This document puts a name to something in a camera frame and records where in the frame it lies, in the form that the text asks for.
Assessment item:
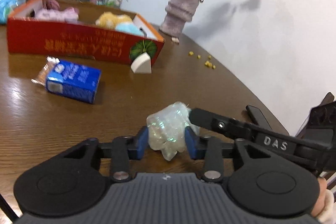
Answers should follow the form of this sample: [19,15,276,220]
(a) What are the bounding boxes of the iridescent white bath pouf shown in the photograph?
[146,102,200,161]

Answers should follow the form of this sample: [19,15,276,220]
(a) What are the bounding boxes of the light blue plush toy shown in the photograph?
[115,22,144,37]

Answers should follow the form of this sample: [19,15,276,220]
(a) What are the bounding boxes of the yellow white plush toy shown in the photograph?
[95,12,133,30]

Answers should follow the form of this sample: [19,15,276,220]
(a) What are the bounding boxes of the lilac fluffy plush pad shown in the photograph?
[35,7,79,22]

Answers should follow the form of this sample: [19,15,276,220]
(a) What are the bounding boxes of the pink satin scrunchie bow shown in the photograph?
[43,0,60,11]

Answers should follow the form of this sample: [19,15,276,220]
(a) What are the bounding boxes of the person's right hand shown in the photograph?
[311,177,335,224]

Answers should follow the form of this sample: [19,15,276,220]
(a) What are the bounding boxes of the yellow crumbs on table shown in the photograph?
[188,51,216,69]

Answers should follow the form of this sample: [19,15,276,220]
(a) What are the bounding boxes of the white makeup sponge wedge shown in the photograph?
[131,52,151,74]

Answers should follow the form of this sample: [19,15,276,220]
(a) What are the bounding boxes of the blue milk carton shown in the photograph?
[45,60,101,104]

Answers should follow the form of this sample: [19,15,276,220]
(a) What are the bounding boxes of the snack packet wrapper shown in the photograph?
[31,56,60,87]

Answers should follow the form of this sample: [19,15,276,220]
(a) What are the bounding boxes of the pink textured vase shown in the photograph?
[159,0,202,38]

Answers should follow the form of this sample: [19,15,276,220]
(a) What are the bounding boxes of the red orange cardboard box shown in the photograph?
[7,0,164,64]

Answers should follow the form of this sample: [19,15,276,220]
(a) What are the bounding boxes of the blue tissue pack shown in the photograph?
[0,0,26,25]

